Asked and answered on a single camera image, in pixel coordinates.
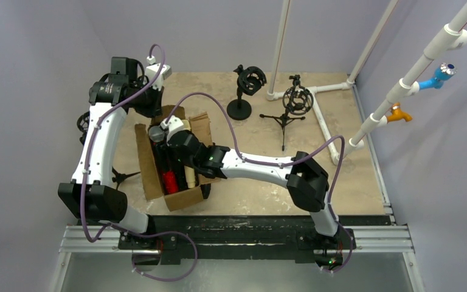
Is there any cream microphone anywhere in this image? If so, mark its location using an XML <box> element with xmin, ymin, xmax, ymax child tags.
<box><xmin>184</xmin><ymin>166</ymin><xmax>196</xmax><ymax>189</ymax></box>

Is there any red glitter microphone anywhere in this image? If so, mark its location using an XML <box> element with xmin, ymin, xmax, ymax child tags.
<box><xmin>161</xmin><ymin>159</ymin><xmax>179</xmax><ymax>194</ymax></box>

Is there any round base microphone stand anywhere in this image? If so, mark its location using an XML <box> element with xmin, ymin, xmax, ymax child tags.
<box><xmin>227</xmin><ymin>64</ymin><xmax>267</xmax><ymax>120</ymax></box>

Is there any tripod shock mount stand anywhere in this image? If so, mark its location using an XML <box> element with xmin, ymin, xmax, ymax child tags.
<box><xmin>259</xmin><ymin>74</ymin><xmax>314</xmax><ymax>151</ymax></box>

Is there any black glitter microphone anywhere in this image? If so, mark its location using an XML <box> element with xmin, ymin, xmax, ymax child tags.
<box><xmin>148</xmin><ymin>126</ymin><xmax>187</xmax><ymax>195</ymax></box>

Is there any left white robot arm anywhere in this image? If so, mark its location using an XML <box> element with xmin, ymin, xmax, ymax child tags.
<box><xmin>58</xmin><ymin>57</ymin><xmax>171</xmax><ymax>234</ymax></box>

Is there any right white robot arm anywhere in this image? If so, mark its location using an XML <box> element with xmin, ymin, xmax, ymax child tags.
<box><xmin>165</xmin><ymin>130</ymin><xmax>339</xmax><ymax>237</ymax></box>

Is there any left tripod microphone stand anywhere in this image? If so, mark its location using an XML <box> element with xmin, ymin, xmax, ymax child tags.
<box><xmin>72</xmin><ymin>107</ymin><xmax>140</xmax><ymax>189</ymax></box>

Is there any small black microphone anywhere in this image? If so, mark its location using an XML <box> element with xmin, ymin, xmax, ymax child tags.
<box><xmin>200</xmin><ymin>184</ymin><xmax>212</xmax><ymax>200</ymax></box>

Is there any orange pipe fitting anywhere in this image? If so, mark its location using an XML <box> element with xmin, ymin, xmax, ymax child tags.
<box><xmin>386</xmin><ymin>102</ymin><xmax>413</xmax><ymax>123</ymax></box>

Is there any blue pipe fitting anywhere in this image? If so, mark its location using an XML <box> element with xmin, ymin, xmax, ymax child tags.
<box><xmin>418</xmin><ymin>63</ymin><xmax>457</xmax><ymax>91</ymax></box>

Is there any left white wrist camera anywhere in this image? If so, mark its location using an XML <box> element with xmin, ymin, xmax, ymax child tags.
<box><xmin>144</xmin><ymin>56</ymin><xmax>172</xmax><ymax>91</ymax></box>

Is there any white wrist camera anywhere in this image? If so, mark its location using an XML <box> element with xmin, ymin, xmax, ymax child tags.
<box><xmin>144</xmin><ymin>56</ymin><xmax>172</xmax><ymax>91</ymax></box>
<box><xmin>159</xmin><ymin>115</ymin><xmax>185</xmax><ymax>144</ymax></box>

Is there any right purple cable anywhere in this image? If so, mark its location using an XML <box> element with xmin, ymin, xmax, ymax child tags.
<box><xmin>162</xmin><ymin>92</ymin><xmax>355</xmax><ymax>274</ymax></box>

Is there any purple cable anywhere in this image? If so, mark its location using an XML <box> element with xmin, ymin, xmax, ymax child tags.
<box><xmin>162</xmin><ymin>92</ymin><xmax>355</xmax><ymax>274</ymax></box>
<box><xmin>79</xmin><ymin>44</ymin><xmax>199</xmax><ymax>283</ymax></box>

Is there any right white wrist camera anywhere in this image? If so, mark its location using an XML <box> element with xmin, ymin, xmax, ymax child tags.
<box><xmin>159</xmin><ymin>115</ymin><xmax>185</xmax><ymax>144</ymax></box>

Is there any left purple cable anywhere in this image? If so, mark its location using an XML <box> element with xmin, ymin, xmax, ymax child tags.
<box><xmin>79</xmin><ymin>44</ymin><xmax>199</xmax><ymax>283</ymax></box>

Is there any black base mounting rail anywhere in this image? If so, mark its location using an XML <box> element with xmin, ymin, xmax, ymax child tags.
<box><xmin>99</xmin><ymin>215</ymin><xmax>391</xmax><ymax>268</ymax></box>

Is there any aluminium rail frame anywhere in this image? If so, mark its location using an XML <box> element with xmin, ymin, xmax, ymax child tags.
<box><xmin>60</xmin><ymin>223</ymin><xmax>424</xmax><ymax>291</ymax></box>

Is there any white PVC pipe frame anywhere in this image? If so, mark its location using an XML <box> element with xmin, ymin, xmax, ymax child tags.
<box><xmin>266</xmin><ymin>0</ymin><xmax>467</xmax><ymax>167</ymax></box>

